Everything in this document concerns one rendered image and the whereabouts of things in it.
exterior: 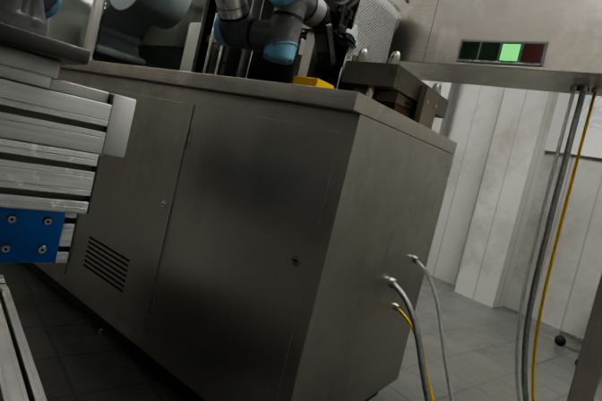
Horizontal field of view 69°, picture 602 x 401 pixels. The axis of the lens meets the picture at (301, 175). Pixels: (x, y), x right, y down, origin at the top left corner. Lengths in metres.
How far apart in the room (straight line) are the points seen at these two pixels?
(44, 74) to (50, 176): 0.14
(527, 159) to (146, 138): 2.69
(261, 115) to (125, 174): 0.57
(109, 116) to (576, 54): 1.21
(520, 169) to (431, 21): 2.04
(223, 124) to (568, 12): 1.01
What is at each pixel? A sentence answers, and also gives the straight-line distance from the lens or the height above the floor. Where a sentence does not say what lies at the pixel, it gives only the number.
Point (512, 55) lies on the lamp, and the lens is 1.48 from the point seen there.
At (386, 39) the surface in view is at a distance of 1.53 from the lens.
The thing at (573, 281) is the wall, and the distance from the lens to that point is 3.53.
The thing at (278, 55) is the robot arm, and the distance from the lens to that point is 1.07.
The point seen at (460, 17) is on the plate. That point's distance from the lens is 1.58.
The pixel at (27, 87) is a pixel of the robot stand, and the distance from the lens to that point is 0.68.
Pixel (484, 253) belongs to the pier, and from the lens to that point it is 3.53.
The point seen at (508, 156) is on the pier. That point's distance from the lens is 3.52.
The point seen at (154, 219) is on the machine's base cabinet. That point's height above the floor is 0.47.
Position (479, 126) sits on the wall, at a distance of 3.89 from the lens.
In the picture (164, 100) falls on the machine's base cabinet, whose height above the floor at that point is 0.81.
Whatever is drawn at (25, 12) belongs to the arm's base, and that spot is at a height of 0.85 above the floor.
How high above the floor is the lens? 0.75
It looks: 3 degrees down
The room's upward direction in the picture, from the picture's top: 13 degrees clockwise
